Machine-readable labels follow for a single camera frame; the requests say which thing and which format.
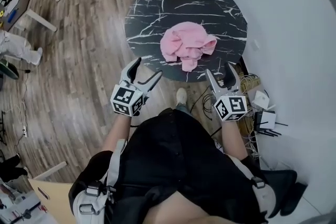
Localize white router black antennas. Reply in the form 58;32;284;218
254;110;289;137

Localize grey shoulder harness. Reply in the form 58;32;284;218
70;138;277;224

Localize white-legged dark-top desk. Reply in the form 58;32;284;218
0;0;60;33

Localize person's black top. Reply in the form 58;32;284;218
68;109;279;224

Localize person's right forearm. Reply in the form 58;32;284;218
221;118;249;161

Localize black marble round table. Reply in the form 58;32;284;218
124;0;248;83

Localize light wooden desk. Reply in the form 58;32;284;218
27;161;76;224

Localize white square router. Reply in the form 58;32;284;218
253;90;277;110

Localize white work table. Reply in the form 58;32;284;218
0;178;50;224

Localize pink sweatshirt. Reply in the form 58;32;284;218
160;22;218;72

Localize person's blue jeans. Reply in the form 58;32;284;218
175;103;194;115

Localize person's left forearm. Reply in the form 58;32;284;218
101;112;132;153

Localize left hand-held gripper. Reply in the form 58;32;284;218
110;57;164;117

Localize cardboard box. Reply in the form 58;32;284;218
237;73;263;137

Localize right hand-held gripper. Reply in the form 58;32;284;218
205;62;248;122

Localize black office chair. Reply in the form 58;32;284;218
262;169;308;217

